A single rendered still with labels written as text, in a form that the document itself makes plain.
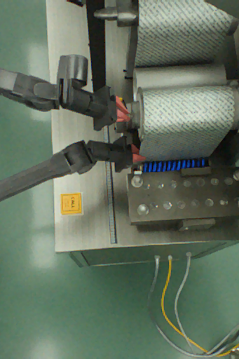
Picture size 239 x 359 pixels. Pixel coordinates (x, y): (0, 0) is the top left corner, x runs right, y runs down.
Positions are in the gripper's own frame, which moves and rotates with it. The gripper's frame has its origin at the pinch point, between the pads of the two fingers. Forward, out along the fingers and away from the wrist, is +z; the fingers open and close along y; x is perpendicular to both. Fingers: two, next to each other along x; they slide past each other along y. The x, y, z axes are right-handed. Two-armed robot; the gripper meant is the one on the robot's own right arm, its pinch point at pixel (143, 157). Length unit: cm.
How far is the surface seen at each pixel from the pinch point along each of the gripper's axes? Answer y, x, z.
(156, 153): 0.3, 4.9, 1.6
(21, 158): -41, -122, 2
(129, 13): -28.9, 23.5, -18.3
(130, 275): 31, -92, 53
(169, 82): -16.3, 18.3, -2.2
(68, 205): 10.9, -25.1, -15.0
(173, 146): 0.3, 12.1, 2.3
